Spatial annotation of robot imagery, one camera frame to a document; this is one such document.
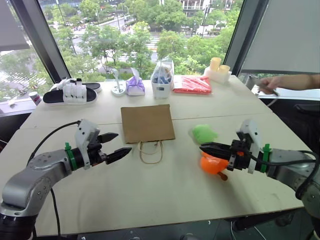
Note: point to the white stand with round base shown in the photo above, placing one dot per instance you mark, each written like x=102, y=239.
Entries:
x=118, y=88

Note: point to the green wrist clamp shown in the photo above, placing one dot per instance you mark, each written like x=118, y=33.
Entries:
x=70, y=156
x=265, y=157

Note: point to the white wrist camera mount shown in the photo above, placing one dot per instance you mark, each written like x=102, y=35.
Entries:
x=83, y=132
x=255, y=135

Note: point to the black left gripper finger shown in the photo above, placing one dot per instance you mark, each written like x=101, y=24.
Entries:
x=108, y=137
x=117, y=155

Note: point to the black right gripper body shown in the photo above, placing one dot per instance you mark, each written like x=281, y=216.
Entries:
x=240, y=157

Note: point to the crumpled white tissue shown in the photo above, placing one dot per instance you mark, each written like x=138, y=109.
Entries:
x=12, y=102

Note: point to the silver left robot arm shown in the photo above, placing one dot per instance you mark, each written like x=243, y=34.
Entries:
x=30, y=180

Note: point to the brown paper bag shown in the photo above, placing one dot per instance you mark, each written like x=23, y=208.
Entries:
x=147, y=123

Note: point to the green left wrist clamp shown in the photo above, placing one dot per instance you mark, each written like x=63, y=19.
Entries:
x=70, y=156

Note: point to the pale yellow cup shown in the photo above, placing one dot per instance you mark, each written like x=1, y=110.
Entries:
x=215, y=63
x=224, y=69

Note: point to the green plush toy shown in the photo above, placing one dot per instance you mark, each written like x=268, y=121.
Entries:
x=205, y=133

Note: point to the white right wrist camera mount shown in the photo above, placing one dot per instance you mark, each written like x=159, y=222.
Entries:
x=255, y=135

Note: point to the white cup holder block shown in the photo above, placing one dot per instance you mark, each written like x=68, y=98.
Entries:
x=216, y=75

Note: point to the green right wrist clamp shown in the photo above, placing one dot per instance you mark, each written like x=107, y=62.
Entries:
x=265, y=157

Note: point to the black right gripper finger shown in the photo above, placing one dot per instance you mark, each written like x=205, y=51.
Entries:
x=217, y=154
x=217, y=146

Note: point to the person's bare hand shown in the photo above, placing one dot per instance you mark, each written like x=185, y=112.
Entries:
x=271, y=83

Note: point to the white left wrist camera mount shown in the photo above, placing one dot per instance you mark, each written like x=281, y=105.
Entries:
x=83, y=132

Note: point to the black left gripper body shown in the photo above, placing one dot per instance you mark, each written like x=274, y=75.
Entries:
x=94, y=153

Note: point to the clear plastic bag with items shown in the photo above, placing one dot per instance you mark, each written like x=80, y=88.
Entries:
x=163, y=71

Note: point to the dark thin pen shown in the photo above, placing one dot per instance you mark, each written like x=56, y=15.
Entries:
x=274, y=92

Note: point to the white storage bin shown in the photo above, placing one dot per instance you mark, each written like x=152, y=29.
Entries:
x=161, y=88

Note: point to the purple tissue pack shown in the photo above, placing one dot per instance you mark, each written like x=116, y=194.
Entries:
x=135, y=86

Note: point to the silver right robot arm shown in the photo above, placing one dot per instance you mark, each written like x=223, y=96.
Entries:
x=290, y=165

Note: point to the red packet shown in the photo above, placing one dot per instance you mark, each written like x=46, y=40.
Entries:
x=192, y=85

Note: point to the orange plush toy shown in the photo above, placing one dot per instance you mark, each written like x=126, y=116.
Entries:
x=212, y=165

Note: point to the person's bare forearm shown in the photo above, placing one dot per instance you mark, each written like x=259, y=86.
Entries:
x=300, y=81

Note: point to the small white red can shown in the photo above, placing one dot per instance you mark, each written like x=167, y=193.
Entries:
x=35, y=98

